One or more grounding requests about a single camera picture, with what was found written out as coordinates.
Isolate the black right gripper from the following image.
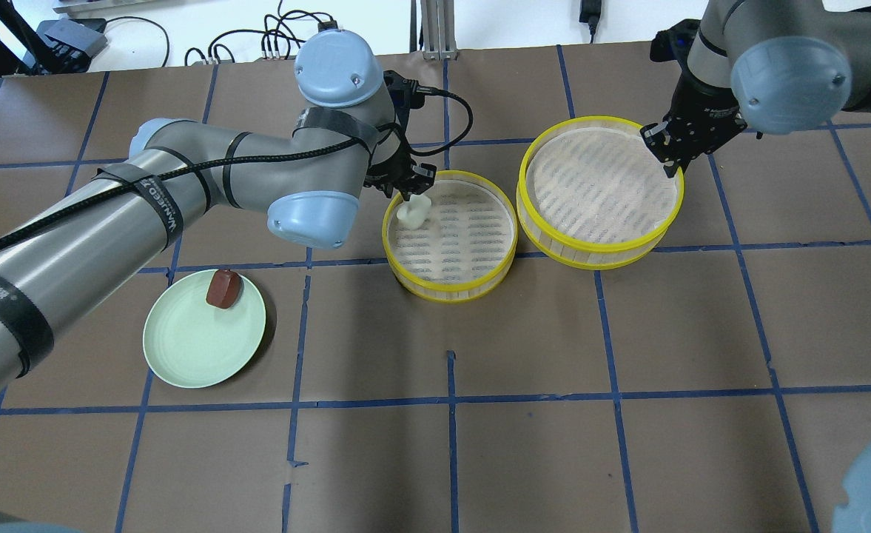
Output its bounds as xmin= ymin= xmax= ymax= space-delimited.
xmin=639 ymin=81 xmax=747 ymax=178

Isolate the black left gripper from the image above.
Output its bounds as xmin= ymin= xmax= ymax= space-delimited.
xmin=365 ymin=147 xmax=437 ymax=199

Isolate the white bun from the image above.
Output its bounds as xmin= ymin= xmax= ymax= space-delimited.
xmin=395 ymin=195 xmax=433 ymax=230

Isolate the yellow top steamer layer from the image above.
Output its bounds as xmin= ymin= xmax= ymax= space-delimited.
xmin=515 ymin=115 xmax=685 ymax=270

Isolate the yellow steamer layer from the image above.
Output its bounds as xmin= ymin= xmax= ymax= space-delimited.
xmin=515 ymin=115 xmax=685 ymax=270
xmin=381 ymin=171 xmax=519 ymax=304

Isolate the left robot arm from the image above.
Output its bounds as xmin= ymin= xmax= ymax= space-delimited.
xmin=0 ymin=28 xmax=436 ymax=391

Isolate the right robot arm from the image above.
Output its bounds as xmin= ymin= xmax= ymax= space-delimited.
xmin=639 ymin=1 xmax=871 ymax=176

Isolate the yellow bottom steamer layer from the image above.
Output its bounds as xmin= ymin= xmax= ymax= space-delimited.
xmin=381 ymin=171 xmax=519 ymax=304

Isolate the brown bun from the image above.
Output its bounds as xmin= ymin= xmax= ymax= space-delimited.
xmin=205 ymin=269 xmax=243 ymax=309

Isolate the light green plate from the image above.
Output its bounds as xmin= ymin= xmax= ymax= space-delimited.
xmin=142 ymin=269 xmax=267 ymax=389

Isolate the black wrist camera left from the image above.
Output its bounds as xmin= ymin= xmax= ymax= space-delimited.
xmin=383 ymin=70 xmax=426 ymax=113

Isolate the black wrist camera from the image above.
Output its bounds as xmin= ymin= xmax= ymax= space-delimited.
xmin=383 ymin=70 xmax=426 ymax=113
xmin=649 ymin=19 xmax=700 ymax=64

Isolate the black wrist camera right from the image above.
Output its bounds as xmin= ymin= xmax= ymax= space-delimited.
xmin=649 ymin=19 xmax=700 ymax=64

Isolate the aluminium frame post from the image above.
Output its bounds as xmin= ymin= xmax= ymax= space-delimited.
xmin=419 ymin=0 xmax=459 ymax=61

